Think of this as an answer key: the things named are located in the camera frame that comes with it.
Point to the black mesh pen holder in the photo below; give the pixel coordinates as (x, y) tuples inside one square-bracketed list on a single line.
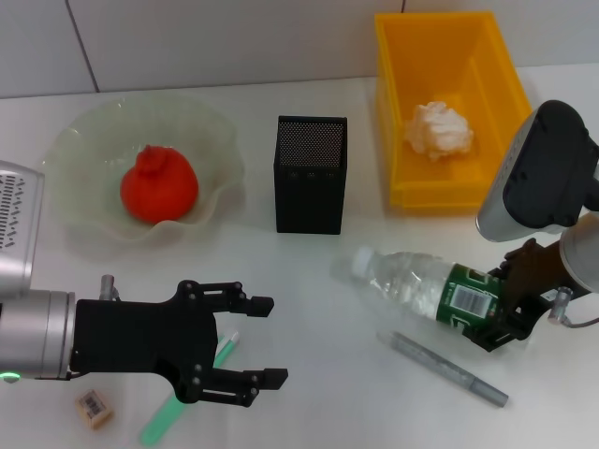
[(309, 196)]

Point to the grey marker pen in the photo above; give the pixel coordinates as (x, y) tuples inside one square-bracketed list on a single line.
[(444, 367)]

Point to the clear green-label water bottle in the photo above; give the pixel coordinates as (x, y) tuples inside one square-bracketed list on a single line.
[(407, 280)]

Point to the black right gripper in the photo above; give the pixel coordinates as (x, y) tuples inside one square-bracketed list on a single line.
[(538, 276)]

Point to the yellow plastic bin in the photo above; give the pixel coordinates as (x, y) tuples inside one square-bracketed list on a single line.
[(421, 70)]

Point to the beige eraser with barcode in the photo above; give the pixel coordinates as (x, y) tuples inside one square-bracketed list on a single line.
[(95, 408)]

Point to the orange fruit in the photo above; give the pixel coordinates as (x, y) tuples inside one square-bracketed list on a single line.
[(159, 187)]

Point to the green pen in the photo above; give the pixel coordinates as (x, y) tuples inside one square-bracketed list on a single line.
[(156, 423)]

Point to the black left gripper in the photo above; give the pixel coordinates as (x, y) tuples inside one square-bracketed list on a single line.
[(140, 337)]

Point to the green glass fruit plate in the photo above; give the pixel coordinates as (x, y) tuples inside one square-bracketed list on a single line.
[(93, 140)]

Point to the white paper ball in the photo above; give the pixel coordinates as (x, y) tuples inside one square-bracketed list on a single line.
[(440, 131)]

